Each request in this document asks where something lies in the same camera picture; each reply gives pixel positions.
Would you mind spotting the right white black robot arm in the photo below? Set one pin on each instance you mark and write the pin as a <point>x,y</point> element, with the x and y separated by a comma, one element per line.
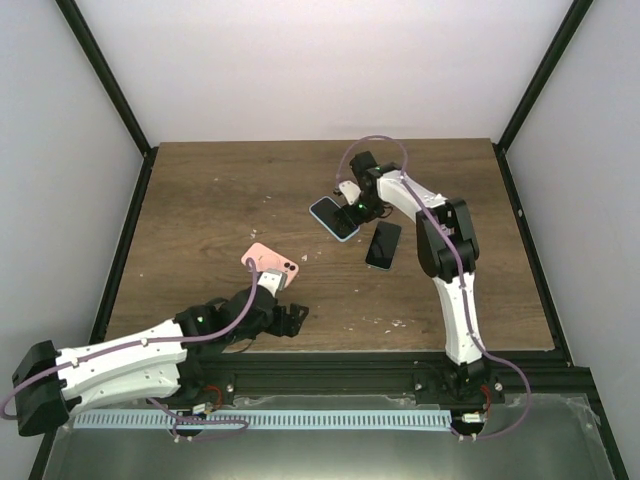
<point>447,250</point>

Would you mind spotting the black frame post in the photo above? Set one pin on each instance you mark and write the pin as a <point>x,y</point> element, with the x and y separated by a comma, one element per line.
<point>92,51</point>
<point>570,24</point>

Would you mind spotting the pink phone case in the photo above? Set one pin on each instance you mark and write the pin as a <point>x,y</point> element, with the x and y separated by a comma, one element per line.
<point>268,259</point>

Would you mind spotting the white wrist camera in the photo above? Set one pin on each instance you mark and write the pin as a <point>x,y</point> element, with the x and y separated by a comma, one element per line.
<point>273,281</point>
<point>349,190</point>

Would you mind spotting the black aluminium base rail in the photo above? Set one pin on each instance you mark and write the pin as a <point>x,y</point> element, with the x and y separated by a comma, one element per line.
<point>425,376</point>

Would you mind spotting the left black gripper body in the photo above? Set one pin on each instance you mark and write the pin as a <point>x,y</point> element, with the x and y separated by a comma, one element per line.
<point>279,328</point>

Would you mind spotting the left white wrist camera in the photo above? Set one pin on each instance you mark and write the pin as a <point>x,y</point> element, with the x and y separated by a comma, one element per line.
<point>273,281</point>

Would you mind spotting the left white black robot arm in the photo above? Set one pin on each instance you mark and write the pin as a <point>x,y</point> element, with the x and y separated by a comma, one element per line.
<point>52,385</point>

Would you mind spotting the left black frame post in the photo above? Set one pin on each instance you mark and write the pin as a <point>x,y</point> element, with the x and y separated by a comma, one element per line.
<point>92,51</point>

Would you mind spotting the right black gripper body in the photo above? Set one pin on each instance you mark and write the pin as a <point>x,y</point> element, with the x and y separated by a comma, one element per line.
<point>368,211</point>

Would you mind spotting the right black frame post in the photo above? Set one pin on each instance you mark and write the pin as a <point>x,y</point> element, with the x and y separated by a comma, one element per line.
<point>570,24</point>

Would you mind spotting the phone from purple case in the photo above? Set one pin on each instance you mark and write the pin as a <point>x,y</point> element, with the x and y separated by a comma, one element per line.
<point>383,245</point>

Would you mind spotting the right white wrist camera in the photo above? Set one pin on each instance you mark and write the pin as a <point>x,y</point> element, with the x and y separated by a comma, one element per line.
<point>349,190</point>

